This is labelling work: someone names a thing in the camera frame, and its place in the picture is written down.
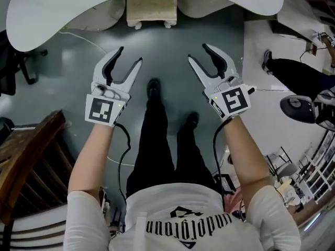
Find grey wooden cabinet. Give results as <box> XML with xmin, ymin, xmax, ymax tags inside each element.
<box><xmin>243</xmin><ymin>0</ymin><xmax>335</xmax><ymax>49</ymax></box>

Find person's left black shoe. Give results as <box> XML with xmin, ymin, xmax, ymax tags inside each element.
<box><xmin>146</xmin><ymin>78</ymin><xmax>161</xmax><ymax>101</ymax></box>

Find black trousers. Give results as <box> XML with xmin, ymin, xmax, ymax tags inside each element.
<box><xmin>126</xmin><ymin>95</ymin><xmax>224</xmax><ymax>202</ymax></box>

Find white round table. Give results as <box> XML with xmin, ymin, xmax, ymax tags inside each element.
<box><xmin>5</xmin><ymin>0</ymin><xmax>285</xmax><ymax>53</ymax></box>

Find black cable with adapter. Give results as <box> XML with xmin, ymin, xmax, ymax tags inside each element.
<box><xmin>247</xmin><ymin>87</ymin><xmax>292</xmax><ymax>94</ymax></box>

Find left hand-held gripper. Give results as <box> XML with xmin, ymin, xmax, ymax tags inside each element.
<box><xmin>85</xmin><ymin>46</ymin><xmax>143</xmax><ymax>128</ymax></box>

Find left hand-held gripper black cable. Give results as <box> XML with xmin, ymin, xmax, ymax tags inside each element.
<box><xmin>114</xmin><ymin>123</ymin><xmax>132</xmax><ymax>201</ymax></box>

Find person's right black shoe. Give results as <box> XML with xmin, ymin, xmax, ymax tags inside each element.
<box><xmin>185</xmin><ymin>112</ymin><xmax>200</xmax><ymax>128</ymax></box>

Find person's left forearm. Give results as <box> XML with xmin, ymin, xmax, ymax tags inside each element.
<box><xmin>67</xmin><ymin>119</ymin><xmax>126</xmax><ymax>211</ymax></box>

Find person's black shoe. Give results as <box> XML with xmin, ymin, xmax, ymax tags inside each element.
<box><xmin>146</xmin><ymin>78</ymin><xmax>161</xmax><ymax>101</ymax></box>
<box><xmin>185</xmin><ymin>112</ymin><xmax>200</xmax><ymax>128</ymax></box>

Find white chest strap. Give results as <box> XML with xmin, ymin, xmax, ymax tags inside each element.
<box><xmin>135</xmin><ymin>212</ymin><xmax>148</xmax><ymax>251</ymax></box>

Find grey metal folding chair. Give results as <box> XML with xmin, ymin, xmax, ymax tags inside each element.
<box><xmin>265</xmin><ymin>146</ymin><xmax>299</xmax><ymax>186</ymax></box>

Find white shelf rack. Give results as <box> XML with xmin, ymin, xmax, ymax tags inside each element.
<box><xmin>298</xmin><ymin>129</ymin><xmax>335</xmax><ymax>214</ymax></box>

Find white printed t-shirt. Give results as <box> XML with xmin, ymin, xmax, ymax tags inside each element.
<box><xmin>66</xmin><ymin>183</ymin><xmax>302</xmax><ymax>251</ymax></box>

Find black office chair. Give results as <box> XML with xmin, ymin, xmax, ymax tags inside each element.
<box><xmin>0</xmin><ymin>30</ymin><xmax>48</xmax><ymax>97</ymax></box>

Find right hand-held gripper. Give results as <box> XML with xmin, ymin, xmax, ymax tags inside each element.
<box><xmin>187</xmin><ymin>43</ymin><xmax>253</xmax><ymax>121</ymax></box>

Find person's right forearm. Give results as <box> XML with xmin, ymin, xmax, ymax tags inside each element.
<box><xmin>221</xmin><ymin>115</ymin><xmax>274</xmax><ymax>221</ymax></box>

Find cream upholstered stool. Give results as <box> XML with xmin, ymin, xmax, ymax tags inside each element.
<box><xmin>126</xmin><ymin>0</ymin><xmax>178</xmax><ymax>30</ymax></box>

